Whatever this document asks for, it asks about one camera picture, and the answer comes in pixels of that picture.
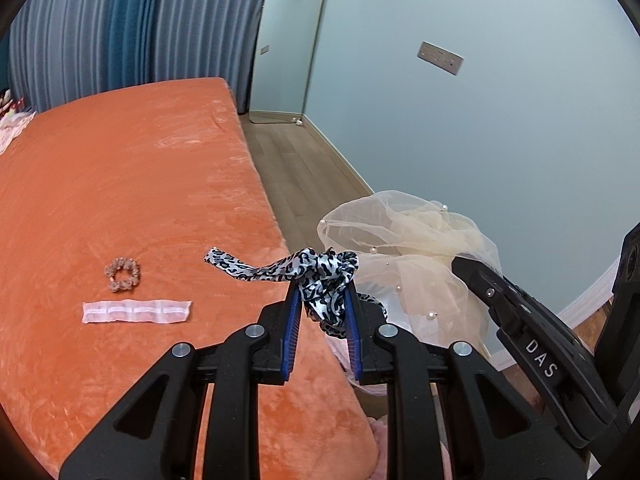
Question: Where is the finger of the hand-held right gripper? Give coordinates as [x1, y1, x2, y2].
[452, 256, 531, 331]

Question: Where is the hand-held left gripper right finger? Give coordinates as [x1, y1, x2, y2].
[345, 287, 587, 480]

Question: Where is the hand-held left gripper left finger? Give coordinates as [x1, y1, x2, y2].
[59, 285, 303, 480]

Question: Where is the bin with white bag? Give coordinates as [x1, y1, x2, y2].
[327, 332, 401, 401]

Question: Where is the leopard print satin scarf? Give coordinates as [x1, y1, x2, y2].
[203, 246, 388, 341]

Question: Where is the beige tulle veil with pearls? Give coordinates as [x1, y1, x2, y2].
[316, 190, 502, 361]

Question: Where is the pink cloth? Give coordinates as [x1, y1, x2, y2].
[370, 417, 396, 480]

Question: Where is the pink patterned scrunchie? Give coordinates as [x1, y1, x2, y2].
[104, 257, 142, 293]

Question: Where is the orange blanket bed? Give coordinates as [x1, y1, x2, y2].
[0, 77, 378, 480]

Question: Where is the gold framed standing mirror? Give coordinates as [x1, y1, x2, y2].
[248, 0, 329, 125]

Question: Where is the light pink folded fabric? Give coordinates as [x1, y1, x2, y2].
[0, 110, 37, 156]

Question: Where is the blue grey pleated curtain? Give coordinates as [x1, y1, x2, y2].
[7, 0, 278, 113]

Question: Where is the red and white plush toy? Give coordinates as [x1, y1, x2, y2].
[0, 87, 26, 116]

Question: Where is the white door frame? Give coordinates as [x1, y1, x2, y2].
[492, 260, 626, 368]

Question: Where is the grey wall socket panel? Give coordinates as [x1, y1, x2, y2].
[417, 41, 464, 76]

